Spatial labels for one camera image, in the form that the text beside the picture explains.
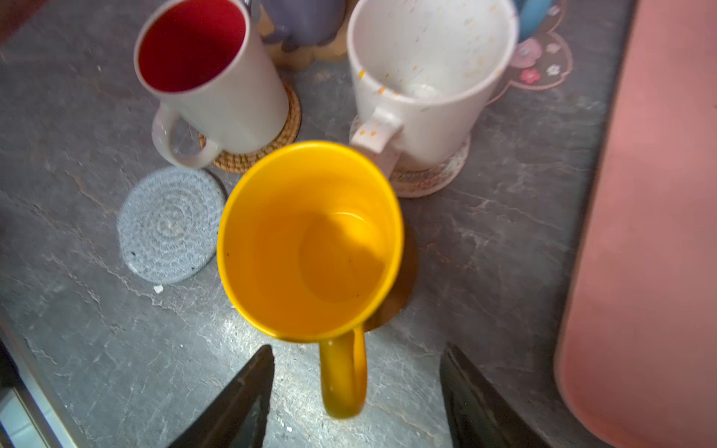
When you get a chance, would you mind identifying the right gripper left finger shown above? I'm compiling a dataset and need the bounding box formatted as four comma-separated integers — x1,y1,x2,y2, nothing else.
171,345,274,447

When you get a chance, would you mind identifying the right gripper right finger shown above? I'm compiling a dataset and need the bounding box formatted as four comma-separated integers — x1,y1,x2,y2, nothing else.
439,343,548,447

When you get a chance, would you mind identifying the brown wooden round coaster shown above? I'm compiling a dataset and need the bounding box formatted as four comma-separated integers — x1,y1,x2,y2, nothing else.
363,220,419,332

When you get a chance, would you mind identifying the yellow mug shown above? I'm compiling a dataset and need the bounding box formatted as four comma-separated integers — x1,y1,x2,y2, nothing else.
217,141,405,419

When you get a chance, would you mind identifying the grey round coaster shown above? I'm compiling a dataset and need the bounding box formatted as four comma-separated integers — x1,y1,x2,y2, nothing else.
117,167,226,285

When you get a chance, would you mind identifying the beige woven round coaster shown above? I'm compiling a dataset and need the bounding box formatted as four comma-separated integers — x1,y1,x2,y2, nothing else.
349,113,472,199

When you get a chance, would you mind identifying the red inside white mug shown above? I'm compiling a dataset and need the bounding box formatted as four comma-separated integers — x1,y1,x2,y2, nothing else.
134,0,289,169

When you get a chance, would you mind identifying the white mug back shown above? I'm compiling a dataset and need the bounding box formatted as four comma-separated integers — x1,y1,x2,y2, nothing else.
347,0,518,171

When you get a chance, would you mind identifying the pink flower coaster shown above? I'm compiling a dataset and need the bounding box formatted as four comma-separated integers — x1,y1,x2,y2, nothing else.
488,0,573,105

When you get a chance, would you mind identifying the paw print cork coaster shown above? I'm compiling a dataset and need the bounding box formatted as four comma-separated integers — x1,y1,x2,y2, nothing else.
264,1,357,71

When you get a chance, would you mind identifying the purple mug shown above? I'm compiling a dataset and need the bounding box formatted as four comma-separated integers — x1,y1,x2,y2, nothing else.
244,0,347,52

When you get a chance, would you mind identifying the blue mug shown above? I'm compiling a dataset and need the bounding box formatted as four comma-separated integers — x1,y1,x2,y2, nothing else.
513,0,553,42

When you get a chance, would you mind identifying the pink tray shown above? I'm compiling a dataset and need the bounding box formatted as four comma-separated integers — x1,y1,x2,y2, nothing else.
555,1,716,447

